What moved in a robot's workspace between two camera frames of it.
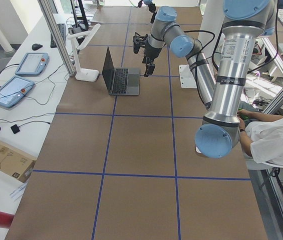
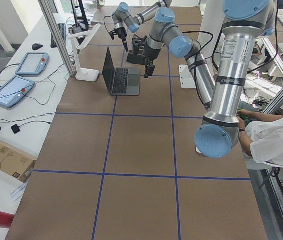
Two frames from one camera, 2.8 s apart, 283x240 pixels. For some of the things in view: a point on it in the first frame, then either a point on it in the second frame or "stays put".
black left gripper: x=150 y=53 stays put
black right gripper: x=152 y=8 to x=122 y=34
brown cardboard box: x=5 y=158 stays put
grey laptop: x=120 y=81 stays put
